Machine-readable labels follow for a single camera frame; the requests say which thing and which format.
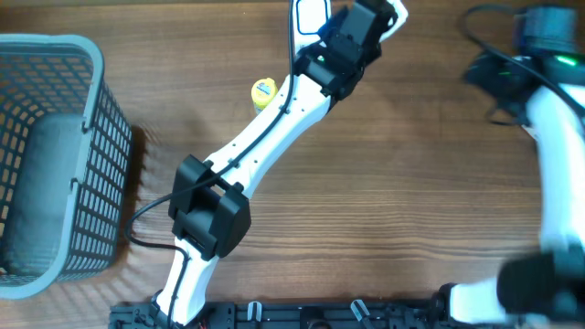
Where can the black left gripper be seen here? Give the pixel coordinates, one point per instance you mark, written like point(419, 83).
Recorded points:
point(328, 29)

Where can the yellow candy bottle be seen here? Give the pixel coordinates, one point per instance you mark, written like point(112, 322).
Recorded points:
point(262, 93)

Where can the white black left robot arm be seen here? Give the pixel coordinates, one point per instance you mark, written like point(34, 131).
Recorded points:
point(210, 203)

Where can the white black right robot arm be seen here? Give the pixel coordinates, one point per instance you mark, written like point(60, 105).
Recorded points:
point(542, 88)

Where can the white barcode scanner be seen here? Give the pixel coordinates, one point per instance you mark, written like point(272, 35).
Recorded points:
point(308, 17)

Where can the grey plastic mesh basket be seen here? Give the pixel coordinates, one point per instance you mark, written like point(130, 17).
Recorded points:
point(66, 149)

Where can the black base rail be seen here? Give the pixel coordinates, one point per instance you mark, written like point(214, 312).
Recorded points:
point(410, 314)

